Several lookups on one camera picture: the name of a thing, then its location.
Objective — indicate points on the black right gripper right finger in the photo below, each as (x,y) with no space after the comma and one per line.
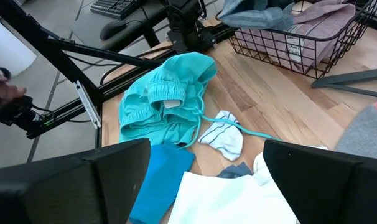
(331,193)

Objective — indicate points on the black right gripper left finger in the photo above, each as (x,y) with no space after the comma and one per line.
(67,193)

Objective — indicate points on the grey sock pink toe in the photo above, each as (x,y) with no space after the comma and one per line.
(365,137)

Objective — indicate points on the bright blue knit garment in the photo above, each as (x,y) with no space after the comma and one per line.
(160,180)

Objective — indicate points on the white grey-striped sock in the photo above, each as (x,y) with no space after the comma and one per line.
(232,199)

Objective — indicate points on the white blue-striped sock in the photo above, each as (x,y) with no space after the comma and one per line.
(222,137)

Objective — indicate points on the white paper hang tag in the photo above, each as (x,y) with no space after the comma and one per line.
(294,48)

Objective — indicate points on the pink woven shirt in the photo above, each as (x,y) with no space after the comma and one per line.
(319,21)

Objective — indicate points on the blue striped towel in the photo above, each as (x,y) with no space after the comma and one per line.
(257,12)

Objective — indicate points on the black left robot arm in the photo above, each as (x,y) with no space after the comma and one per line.
(185,21)

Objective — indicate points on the grey clothes hanger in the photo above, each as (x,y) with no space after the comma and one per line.
(347,79)

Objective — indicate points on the person's hand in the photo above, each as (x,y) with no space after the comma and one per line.
(3,90)

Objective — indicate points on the white flat object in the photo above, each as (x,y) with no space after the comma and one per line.
(8,46)

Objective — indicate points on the black computer mouse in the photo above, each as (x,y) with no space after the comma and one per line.
(112,29)

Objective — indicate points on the black keyboard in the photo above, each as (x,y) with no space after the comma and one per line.
(114,7)

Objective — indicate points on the grey desk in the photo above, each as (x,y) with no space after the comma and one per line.
(145,15)

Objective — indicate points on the silver aluminium bracket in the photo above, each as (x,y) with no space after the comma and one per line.
(89,104)

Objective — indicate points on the black aluminium table frame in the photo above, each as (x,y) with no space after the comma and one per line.
(51,46)

